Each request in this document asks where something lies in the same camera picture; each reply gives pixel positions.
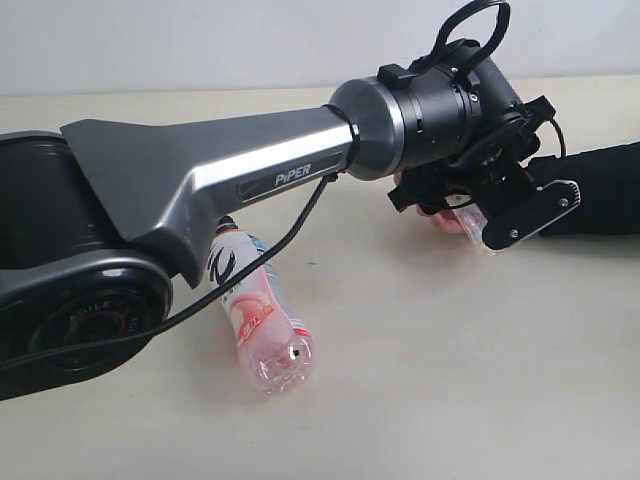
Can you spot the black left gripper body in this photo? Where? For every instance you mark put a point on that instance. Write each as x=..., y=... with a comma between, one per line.
x=466, y=129

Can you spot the jasmine tea bottle white label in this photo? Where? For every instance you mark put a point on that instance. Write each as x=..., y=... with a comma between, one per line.
x=469, y=216

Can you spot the person's open hand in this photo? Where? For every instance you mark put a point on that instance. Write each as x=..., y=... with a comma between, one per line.
x=443, y=220

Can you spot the pink peach drink bottle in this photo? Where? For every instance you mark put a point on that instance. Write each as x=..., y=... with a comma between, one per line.
x=274, y=348

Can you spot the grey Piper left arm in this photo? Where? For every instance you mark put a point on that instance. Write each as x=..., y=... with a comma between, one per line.
x=98, y=218

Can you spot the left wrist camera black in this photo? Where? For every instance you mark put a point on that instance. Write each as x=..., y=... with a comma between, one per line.
x=530, y=212

